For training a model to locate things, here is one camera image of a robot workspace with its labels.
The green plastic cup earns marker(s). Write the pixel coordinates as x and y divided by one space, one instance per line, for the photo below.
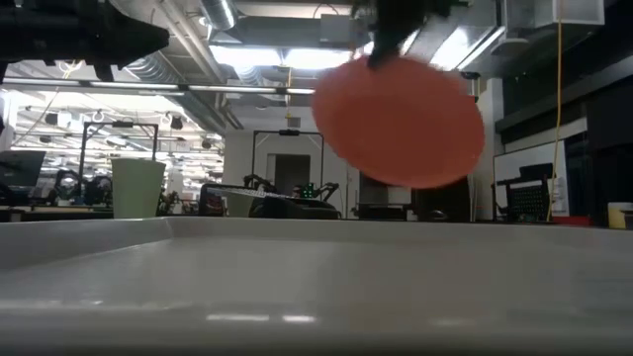
137 190

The black background robot arm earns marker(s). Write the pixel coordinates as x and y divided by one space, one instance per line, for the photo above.
329 189
257 182

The white board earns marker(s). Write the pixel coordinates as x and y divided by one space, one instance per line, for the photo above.
509 165

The yellow container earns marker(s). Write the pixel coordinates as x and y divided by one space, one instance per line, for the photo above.
618 216

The red flat object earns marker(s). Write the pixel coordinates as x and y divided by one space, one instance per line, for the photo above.
571 221

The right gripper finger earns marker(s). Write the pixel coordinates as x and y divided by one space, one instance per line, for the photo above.
388 44

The black cabinet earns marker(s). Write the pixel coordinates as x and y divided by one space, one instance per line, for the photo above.
440 200

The silver ventilation duct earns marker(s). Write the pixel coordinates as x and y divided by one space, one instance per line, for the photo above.
218 12

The red round plate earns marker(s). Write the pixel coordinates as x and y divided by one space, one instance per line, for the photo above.
400 123

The black robot station frame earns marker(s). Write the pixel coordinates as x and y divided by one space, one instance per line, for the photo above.
84 148
289 132

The dark computer monitor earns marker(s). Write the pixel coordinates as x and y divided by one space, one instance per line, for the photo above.
22 168

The black perforated cart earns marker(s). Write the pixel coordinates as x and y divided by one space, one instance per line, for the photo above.
529 200

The long ceiling light tube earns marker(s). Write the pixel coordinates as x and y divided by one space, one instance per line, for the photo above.
148 86

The bright ceiling light panel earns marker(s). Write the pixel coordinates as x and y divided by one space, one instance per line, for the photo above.
277 57

